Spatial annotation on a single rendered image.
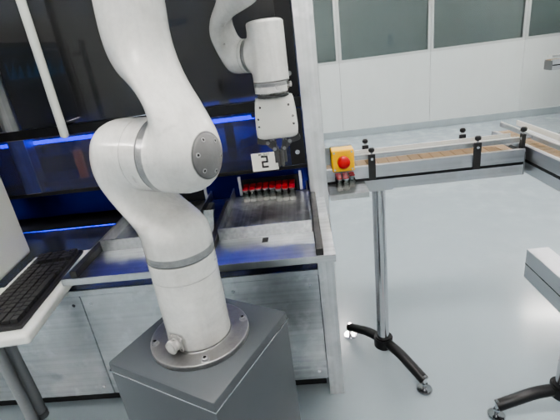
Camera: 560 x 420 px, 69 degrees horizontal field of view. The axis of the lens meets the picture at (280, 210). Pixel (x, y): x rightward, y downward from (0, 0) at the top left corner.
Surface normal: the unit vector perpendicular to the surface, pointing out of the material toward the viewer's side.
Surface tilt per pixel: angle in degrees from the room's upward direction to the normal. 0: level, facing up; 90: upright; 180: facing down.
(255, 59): 90
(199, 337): 90
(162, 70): 70
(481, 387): 0
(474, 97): 90
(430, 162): 90
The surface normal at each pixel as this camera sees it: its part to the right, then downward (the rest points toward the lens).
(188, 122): 0.69, -0.32
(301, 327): -0.03, 0.38
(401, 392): -0.12, -0.92
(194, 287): 0.49, 0.27
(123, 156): -0.48, 0.15
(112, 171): -0.44, 0.49
